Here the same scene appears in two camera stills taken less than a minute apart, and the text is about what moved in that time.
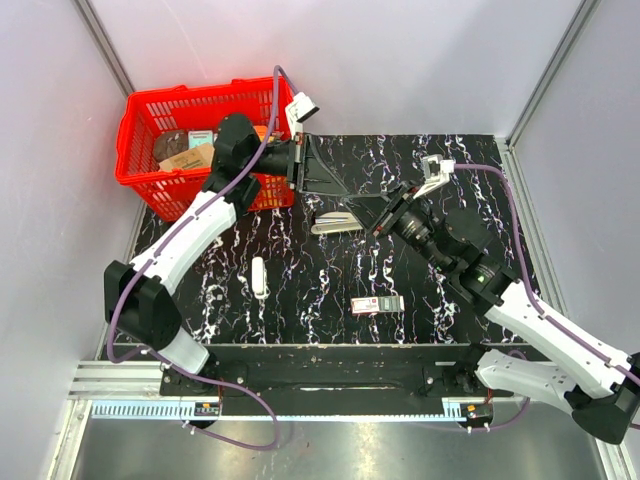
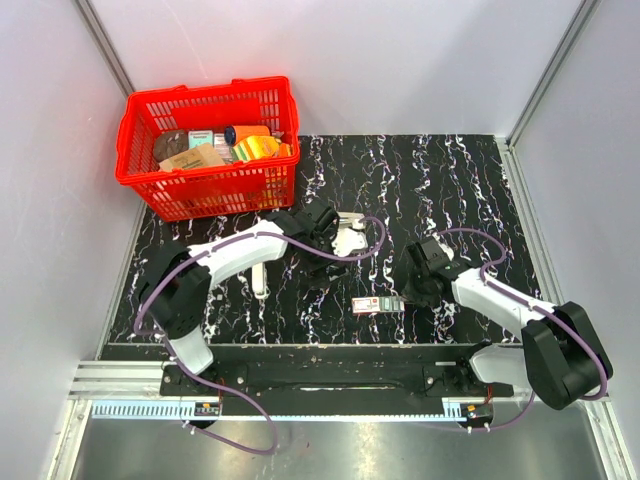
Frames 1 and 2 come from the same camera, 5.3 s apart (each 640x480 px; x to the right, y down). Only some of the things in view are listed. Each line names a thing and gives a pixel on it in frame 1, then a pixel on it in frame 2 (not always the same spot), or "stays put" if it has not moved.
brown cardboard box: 200,157 stays put
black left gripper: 317,176 to 318,274
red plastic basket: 145,114 stays put
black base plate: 338,372 stays put
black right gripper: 369,207 to 411,296
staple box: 377,304 stays put
